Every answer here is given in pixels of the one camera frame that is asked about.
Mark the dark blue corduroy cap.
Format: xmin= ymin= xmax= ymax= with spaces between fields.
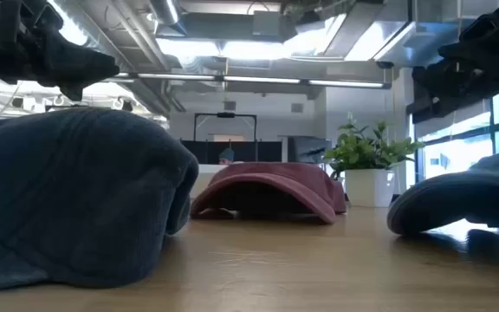
xmin=0 ymin=107 xmax=199 ymax=294

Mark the green leafy plant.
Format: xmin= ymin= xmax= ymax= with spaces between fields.
xmin=323 ymin=113 xmax=426 ymax=179

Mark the white plant pot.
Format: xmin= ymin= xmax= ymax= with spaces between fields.
xmin=344 ymin=168 xmax=396 ymax=208

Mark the dark computer monitor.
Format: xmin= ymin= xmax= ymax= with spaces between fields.
xmin=287 ymin=136 xmax=333 ymax=165

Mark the red cap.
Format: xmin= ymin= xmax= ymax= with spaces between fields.
xmin=190 ymin=161 xmax=348 ymax=225

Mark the black metal frame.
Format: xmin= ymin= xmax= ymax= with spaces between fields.
xmin=193 ymin=112 xmax=258 ymax=164

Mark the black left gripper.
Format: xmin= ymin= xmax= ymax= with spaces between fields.
xmin=0 ymin=0 xmax=120 ymax=101

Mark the long linear ceiling light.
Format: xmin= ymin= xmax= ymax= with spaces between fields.
xmin=114 ymin=72 xmax=392 ymax=90

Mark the dark blue smooth cap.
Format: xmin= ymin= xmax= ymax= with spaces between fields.
xmin=386 ymin=146 xmax=499 ymax=237

